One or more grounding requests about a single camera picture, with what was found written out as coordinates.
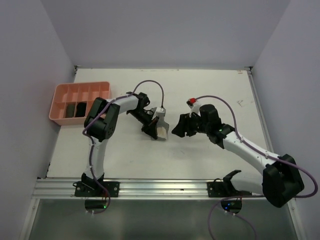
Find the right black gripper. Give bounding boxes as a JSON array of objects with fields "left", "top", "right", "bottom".
[{"left": 171, "top": 110, "right": 210, "bottom": 137}]

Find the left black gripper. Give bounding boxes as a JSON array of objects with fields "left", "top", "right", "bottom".
[{"left": 128, "top": 109, "right": 160, "bottom": 140}]

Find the grey and cream underwear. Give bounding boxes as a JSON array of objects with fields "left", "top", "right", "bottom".
[{"left": 151, "top": 117, "right": 170, "bottom": 141}]

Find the black underwear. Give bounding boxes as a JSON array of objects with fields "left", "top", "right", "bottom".
[{"left": 74, "top": 102, "right": 87, "bottom": 118}]

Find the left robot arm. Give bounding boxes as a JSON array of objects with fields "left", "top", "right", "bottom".
[{"left": 81, "top": 92, "right": 159, "bottom": 197}]

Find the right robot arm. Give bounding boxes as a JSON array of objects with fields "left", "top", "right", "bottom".
[{"left": 171, "top": 104, "right": 305, "bottom": 208}]

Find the pink compartment tray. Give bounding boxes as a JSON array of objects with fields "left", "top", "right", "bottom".
[{"left": 49, "top": 81, "right": 111, "bottom": 126}]

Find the dark rolled cloth in tray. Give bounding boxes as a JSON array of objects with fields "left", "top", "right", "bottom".
[{"left": 65, "top": 103, "right": 76, "bottom": 118}]

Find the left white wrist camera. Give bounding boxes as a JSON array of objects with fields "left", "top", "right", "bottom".
[{"left": 152, "top": 107, "right": 166, "bottom": 119}]

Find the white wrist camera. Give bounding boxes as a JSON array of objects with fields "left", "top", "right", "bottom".
[
  {"left": 152, "top": 107, "right": 166, "bottom": 119},
  {"left": 186, "top": 97, "right": 201, "bottom": 117}
]

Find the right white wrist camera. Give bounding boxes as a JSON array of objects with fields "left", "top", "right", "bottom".
[{"left": 186, "top": 97, "right": 201, "bottom": 117}]

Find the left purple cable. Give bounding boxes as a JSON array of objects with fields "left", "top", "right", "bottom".
[{"left": 82, "top": 79, "right": 165, "bottom": 181}]

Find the purple cable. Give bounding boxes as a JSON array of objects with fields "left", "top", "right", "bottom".
[
  {"left": 194, "top": 94, "right": 318, "bottom": 199},
  {"left": 82, "top": 79, "right": 165, "bottom": 181}
]

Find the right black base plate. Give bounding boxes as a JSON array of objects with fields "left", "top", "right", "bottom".
[{"left": 206, "top": 178, "right": 252, "bottom": 198}]

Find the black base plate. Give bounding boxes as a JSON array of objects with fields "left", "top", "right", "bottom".
[
  {"left": 72, "top": 181, "right": 120, "bottom": 198},
  {"left": 206, "top": 178, "right": 252, "bottom": 198}
]

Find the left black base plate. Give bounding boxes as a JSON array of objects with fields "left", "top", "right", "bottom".
[{"left": 72, "top": 181, "right": 120, "bottom": 198}]

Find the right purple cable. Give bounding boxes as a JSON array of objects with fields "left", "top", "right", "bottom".
[{"left": 194, "top": 94, "right": 318, "bottom": 199}]

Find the aluminium mounting rail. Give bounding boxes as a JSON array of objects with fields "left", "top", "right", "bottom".
[{"left": 31, "top": 176, "right": 262, "bottom": 200}]

